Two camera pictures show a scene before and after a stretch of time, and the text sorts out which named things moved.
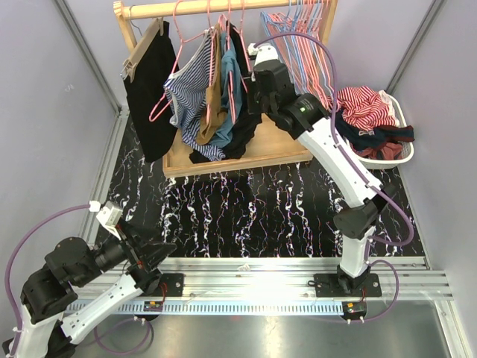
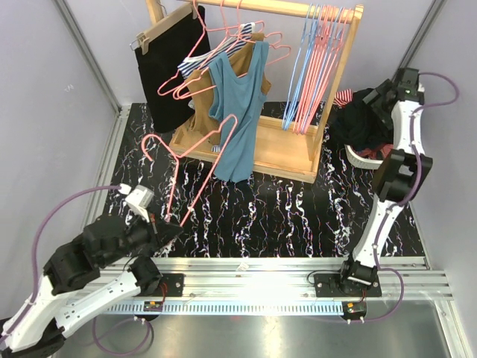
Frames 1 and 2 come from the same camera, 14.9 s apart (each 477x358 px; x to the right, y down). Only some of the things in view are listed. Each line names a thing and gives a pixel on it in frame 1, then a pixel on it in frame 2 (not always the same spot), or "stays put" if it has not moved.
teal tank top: (229, 63) to (238, 98)
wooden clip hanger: (130, 65) to (142, 39)
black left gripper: (151, 253) to (166, 232)
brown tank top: (215, 115) to (240, 61)
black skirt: (149, 99) to (161, 81)
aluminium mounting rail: (270, 286) stays put
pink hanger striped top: (182, 42) to (211, 40)
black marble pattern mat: (286, 212) stays put
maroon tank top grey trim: (389, 151) stays put
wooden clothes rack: (273, 143) to (293, 149)
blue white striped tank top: (187, 92) to (190, 65)
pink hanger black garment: (243, 70) to (177, 158)
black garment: (250, 116) to (357, 124)
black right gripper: (253, 108) to (381, 90)
